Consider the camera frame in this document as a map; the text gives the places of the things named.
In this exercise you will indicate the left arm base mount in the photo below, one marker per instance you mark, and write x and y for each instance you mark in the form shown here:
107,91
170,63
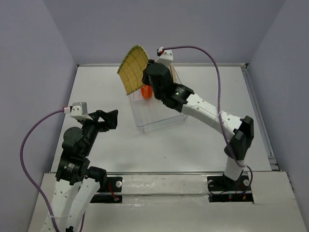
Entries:
111,192

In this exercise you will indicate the beige plate with leaf design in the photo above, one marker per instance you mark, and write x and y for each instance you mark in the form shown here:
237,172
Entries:
173,73

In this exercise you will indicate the white wire dish rack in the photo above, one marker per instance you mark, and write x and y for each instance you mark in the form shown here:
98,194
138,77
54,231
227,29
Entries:
152,114

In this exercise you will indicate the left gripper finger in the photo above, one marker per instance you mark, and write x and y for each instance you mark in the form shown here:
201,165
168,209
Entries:
111,119
98,116

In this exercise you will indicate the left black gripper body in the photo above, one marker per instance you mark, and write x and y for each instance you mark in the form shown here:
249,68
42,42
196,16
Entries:
92,128

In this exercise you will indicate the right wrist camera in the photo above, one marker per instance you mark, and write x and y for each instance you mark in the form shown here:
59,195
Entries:
165,57

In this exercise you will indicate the yellow bamboo-pattern rectangular plate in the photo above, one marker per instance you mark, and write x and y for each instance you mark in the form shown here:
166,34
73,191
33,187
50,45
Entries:
131,69

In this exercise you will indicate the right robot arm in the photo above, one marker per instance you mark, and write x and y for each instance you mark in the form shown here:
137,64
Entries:
238,132

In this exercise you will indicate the orange translucent plate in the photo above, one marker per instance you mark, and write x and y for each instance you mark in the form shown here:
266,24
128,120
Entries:
146,92

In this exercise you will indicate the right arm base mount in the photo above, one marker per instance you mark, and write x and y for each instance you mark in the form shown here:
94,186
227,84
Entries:
224,190

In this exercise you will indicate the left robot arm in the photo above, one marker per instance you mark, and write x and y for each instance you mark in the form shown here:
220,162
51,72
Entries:
76,181

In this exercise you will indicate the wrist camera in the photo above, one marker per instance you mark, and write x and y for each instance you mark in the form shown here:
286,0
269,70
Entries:
165,57
79,111

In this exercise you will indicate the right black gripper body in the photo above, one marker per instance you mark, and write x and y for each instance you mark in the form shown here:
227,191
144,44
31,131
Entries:
146,78

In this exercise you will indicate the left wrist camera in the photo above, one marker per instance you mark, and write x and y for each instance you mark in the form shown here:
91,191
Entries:
79,111

